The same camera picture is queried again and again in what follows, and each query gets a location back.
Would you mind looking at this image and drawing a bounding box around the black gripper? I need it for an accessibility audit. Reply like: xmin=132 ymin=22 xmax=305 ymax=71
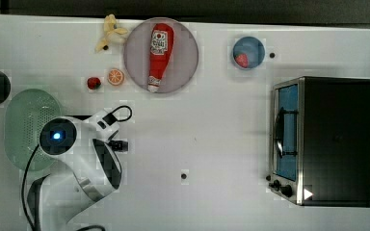
xmin=108 ymin=141 xmax=129 ymax=151

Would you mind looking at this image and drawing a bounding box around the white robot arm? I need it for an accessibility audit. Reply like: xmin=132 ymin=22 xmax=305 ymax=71
xmin=22 ymin=110 xmax=128 ymax=231

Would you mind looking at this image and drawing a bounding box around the red strawberry toy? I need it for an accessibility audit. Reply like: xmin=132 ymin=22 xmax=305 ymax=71
xmin=87 ymin=77 xmax=101 ymax=90

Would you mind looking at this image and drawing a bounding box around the orange slice toy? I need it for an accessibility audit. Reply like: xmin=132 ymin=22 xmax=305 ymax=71
xmin=108 ymin=69 xmax=125 ymax=86

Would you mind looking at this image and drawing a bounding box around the green perforated colander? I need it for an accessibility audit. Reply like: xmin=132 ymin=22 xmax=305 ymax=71
xmin=4 ymin=89 xmax=62 ymax=170

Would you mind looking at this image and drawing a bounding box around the yellow plush banana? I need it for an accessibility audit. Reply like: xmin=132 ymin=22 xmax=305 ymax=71
xmin=95 ymin=14 xmax=129 ymax=53

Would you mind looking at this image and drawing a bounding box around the grey round plate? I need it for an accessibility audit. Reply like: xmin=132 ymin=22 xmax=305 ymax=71
xmin=123 ymin=17 xmax=198 ymax=93

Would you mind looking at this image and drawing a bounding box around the red plush ketchup bottle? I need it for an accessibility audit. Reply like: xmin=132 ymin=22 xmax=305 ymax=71
xmin=147 ymin=23 xmax=174 ymax=92

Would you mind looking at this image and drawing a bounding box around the red strawberry in bowl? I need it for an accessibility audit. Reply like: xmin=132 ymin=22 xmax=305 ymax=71
xmin=235 ymin=54 xmax=249 ymax=68

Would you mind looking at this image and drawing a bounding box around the blue bowl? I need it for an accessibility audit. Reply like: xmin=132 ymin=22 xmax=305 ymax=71
xmin=232 ymin=37 xmax=266 ymax=69

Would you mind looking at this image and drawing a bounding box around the silver toaster oven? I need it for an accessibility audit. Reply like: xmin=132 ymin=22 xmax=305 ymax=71
xmin=266 ymin=76 xmax=370 ymax=208

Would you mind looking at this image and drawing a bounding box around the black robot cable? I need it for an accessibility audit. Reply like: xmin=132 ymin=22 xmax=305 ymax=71
xmin=20 ymin=105 xmax=134 ymax=231

